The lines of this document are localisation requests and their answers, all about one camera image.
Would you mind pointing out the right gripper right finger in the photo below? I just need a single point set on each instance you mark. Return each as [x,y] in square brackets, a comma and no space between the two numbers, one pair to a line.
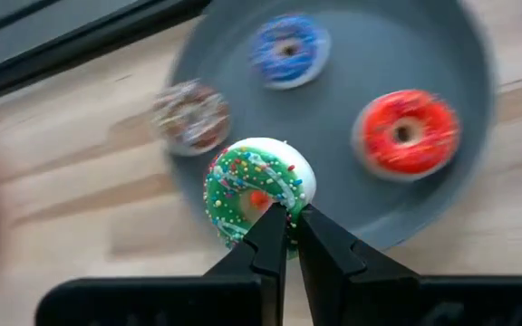
[329,258]

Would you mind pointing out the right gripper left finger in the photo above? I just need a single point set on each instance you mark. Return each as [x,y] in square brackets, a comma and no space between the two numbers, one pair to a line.
[265,253]

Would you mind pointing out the small green frosted donut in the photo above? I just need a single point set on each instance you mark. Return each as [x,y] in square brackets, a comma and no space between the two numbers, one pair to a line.
[243,172]

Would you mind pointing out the small red frosted donut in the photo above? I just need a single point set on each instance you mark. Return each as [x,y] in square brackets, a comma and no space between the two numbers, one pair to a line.
[379,149]

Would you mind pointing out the small chocolate frosted donut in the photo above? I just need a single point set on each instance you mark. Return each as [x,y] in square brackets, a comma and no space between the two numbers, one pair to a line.
[170,117]

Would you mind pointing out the small blue frosted donut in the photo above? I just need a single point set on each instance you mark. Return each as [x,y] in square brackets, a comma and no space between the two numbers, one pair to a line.
[265,59]

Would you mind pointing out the grey plate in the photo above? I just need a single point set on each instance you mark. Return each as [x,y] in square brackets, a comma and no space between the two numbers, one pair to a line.
[333,113]

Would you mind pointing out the black aluminium table frame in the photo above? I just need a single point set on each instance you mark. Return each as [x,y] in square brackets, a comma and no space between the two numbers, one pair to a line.
[84,43]

